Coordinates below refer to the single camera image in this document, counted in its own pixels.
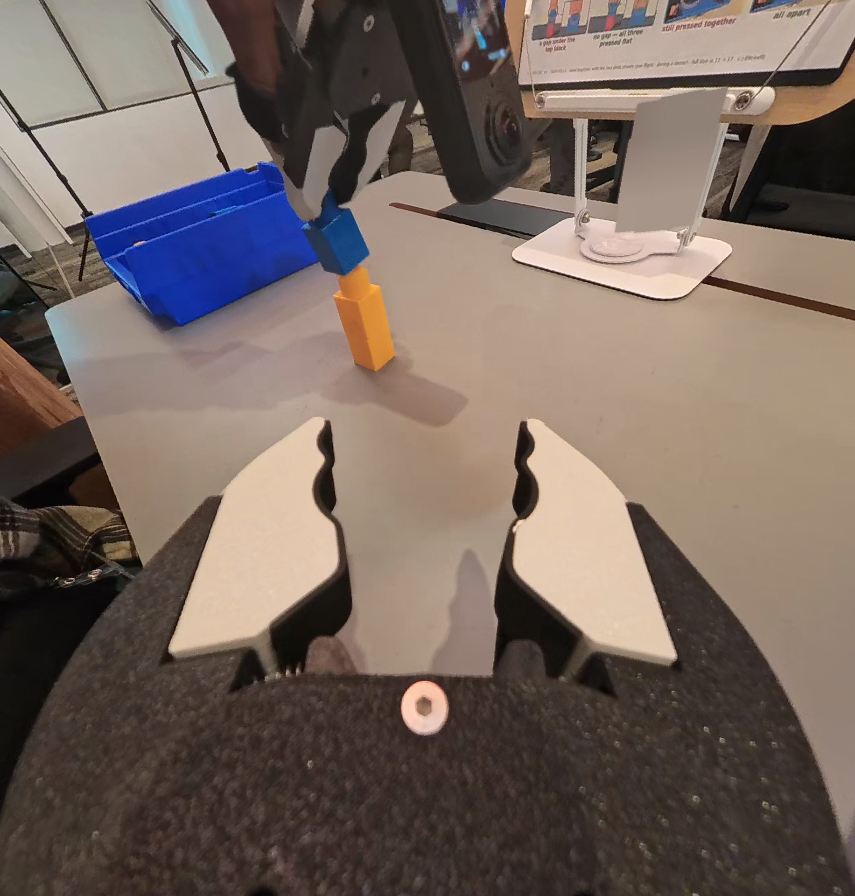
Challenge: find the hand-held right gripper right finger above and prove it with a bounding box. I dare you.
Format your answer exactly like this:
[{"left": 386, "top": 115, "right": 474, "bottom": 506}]
[{"left": 493, "top": 418, "right": 680, "bottom": 679}]

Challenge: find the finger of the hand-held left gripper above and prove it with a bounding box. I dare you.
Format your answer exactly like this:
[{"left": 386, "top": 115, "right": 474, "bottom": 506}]
[
  {"left": 285, "top": 129, "right": 350, "bottom": 219},
  {"left": 333, "top": 100, "right": 407, "bottom": 205}
]

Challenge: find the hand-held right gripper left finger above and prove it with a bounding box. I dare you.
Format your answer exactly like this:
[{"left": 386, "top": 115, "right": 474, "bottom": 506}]
[{"left": 168, "top": 417, "right": 353, "bottom": 669}]

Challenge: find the blue toy block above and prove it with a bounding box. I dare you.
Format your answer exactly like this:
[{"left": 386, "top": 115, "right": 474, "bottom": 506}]
[{"left": 303, "top": 192, "right": 369, "bottom": 275}]

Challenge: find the orange toy block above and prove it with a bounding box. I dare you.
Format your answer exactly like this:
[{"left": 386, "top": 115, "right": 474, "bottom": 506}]
[
  {"left": 342, "top": 321, "right": 395, "bottom": 370},
  {"left": 333, "top": 268, "right": 388, "bottom": 331}
]

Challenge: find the blue plastic bin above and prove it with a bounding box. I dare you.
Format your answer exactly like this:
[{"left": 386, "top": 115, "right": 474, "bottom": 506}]
[{"left": 84, "top": 162, "right": 337, "bottom": 326}]

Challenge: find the person's left hand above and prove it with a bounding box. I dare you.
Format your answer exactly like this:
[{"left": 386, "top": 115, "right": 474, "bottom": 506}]
[{"left": 210, "top": 0, "right": 283, "bottom": 95}]

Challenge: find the black tripod stand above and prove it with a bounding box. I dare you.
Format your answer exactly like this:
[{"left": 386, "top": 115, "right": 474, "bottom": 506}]
[{"left": 144, "top": 0, "right": 232, "bottom": 172}]

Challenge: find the person's plaid shirt torso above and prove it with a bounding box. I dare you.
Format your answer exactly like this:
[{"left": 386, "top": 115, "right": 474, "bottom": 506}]
[{"left": 0, "top": 483, "right": 143, "bottom": 603}]

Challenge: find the white board stand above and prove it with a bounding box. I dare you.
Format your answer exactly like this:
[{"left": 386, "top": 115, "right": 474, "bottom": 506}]
[{"left": 512, "top": 87, "right": 775, "bottom": 302}]

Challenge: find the brown wooden panel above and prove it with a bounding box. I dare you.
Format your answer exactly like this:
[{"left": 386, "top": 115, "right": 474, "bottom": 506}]
[{"left": 0, "top": 318, "right": 113, "bottom": 491}]

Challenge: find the wooden instruction board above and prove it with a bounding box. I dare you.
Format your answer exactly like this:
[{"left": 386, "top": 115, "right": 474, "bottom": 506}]
[{"left": 503, "top": 0, "right": 855, "bottom": 128}]

